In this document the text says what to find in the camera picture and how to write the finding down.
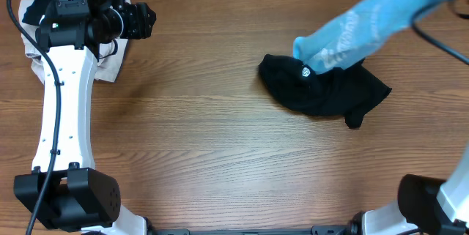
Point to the light blue t-shirt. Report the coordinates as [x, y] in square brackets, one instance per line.
[359, 32]

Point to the folded black garment on stack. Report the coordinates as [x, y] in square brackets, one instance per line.
[35, 11]

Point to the black t-shirt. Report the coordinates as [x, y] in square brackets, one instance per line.
[350, 93]

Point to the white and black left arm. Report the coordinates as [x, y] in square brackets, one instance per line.
[64, 190]

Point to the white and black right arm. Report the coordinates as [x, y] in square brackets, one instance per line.
[424, 205]

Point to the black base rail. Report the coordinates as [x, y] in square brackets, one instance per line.
[249, 231]

